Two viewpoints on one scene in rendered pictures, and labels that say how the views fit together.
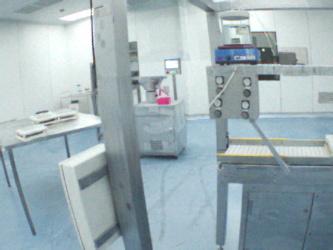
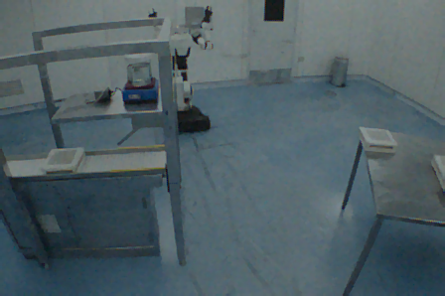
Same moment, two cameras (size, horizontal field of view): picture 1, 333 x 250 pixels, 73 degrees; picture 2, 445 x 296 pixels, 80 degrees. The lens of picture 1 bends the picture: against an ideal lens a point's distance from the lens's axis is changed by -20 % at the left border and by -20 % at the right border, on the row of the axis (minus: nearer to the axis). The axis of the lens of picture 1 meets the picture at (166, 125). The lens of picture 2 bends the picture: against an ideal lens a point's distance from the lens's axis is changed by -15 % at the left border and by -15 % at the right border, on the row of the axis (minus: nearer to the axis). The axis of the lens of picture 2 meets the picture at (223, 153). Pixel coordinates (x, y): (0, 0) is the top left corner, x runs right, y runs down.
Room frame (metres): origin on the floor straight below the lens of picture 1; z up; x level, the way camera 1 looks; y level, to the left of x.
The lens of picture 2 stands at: (2.94, -0.91, 1.92)
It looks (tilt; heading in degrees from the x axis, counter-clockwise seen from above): 31 degrees down; 146
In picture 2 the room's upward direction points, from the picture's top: 1 degrees clockwise
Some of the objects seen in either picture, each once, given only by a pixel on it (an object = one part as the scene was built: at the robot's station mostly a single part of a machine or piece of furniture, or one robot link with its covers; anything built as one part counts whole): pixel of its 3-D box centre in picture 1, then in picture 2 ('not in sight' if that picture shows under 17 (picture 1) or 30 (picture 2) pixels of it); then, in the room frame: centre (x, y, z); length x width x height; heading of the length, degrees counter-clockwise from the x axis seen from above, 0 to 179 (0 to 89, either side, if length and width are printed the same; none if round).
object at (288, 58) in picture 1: (285, 58); (103, 92); (1.13, -0.56, 1.30); 0.12 x 0.07 x 0.06; 64
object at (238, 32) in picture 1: (235, 27); (138, 67); (1.25, -0.37, 1.45); 0.15 x 0.15 x 0.19
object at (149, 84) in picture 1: (155, 89); not in sight; (4.05, 0.11, 0.95); 0.49 x 0.36 x 0.37; 72
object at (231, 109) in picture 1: (234, 94); (148, 109); (1.17, -0.31, 1.14); 0.22 x 0.11 x 0.20; 64
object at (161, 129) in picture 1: (160, 128); not in sight; (3.98, 0.09, 0.38); 0.63 x 0.57 x 0.76; 72
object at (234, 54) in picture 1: (238, 55); (141, 88); (1.24, -0.36, 1.31); 0.21 x 0.20 x 0.09; 154
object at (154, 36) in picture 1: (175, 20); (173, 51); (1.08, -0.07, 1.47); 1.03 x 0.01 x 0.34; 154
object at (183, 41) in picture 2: not in sight; (180, 44); (-0.72, 0.85, 1.11); 0.34 x 0.30 x 0.36; 72
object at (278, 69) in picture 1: (276, 68); (111, 104); (1.21, -0.55, 1.25); 0.62 x 0.38 x 0.04; 64
